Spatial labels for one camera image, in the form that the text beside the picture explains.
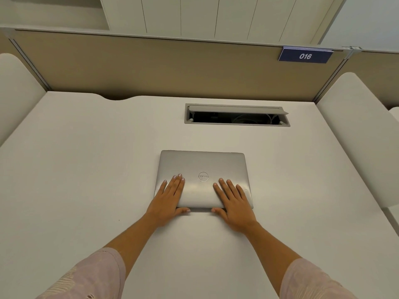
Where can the person's left hand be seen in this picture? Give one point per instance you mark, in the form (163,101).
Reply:
(163,208)

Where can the person's pink sleeve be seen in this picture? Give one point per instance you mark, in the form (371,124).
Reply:
(90,277)
(311,283)

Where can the grey metal partition post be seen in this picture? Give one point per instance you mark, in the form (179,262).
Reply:
(333,76)
(29,63)

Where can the person's left thumb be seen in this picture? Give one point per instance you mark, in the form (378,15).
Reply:
(183,210)

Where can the narrow beige partition panel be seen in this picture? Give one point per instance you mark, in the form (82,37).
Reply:
(380,71)

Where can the person's right thumb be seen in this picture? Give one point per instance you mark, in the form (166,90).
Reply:
(218,210)

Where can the silver laptop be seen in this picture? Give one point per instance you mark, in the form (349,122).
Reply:
(204,165)

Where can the person's left forearm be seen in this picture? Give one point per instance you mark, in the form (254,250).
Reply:
(134,239)

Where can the person's right hand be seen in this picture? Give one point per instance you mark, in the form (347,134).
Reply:
(238,211)

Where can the person's left pink sleeve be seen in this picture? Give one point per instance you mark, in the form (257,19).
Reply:
(90,277)

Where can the person's left middle finger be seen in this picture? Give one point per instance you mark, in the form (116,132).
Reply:
(176,185)

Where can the person's right forearm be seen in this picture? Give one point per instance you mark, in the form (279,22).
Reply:
(271,249)

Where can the person's right pink sleeve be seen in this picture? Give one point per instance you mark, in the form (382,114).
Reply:
(311,283)

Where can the blue number sign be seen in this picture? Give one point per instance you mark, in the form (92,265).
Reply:
(304,56)

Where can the white panelled wall cabinet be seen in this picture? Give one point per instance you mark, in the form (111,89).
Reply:
(218,15)

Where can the wide beige partition panel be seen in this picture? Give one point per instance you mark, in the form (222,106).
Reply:
(174,68)

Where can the person's right middle finger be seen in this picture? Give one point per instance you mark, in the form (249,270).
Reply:
(227,189)

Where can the white rounded desk divider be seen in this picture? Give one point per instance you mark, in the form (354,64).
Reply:
(358,127)
(18,90)

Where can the person's left little finger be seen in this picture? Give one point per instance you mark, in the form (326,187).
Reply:
(162,188)

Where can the person's right little finger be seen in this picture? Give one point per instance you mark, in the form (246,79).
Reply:
(242,193)

